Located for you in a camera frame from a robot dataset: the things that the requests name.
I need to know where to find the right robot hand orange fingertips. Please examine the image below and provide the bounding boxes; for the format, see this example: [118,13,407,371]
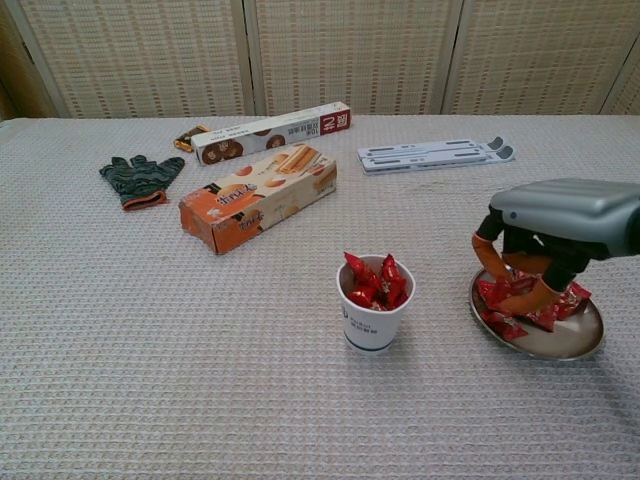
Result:
[472,178,640,314]

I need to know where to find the round steel plate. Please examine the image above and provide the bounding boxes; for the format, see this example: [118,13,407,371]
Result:
[468,267,605,361]

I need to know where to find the folded white laptop stand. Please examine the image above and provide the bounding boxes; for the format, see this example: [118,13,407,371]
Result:
[356,135,516,177]

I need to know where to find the white paper cup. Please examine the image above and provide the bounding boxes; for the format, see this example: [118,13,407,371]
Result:
[336,254,417,357]

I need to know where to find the long white cookie box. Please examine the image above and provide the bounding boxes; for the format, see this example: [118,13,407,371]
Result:
[190,100,352,167]

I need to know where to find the orange biscuit box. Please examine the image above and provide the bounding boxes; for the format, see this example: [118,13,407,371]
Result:
[178,143,339,256]

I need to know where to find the brown chocolate wrapper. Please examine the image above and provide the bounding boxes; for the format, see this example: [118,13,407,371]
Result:
[172,124,212,153]

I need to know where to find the beige woven tablecloth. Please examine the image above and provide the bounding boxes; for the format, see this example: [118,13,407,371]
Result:
[0,114,640,480]

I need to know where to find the grey knit glove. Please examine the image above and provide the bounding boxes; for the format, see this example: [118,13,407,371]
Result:
[98,154,187,213]

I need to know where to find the bamboo folding screen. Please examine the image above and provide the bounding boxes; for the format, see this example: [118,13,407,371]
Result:
[0,0,640,120]

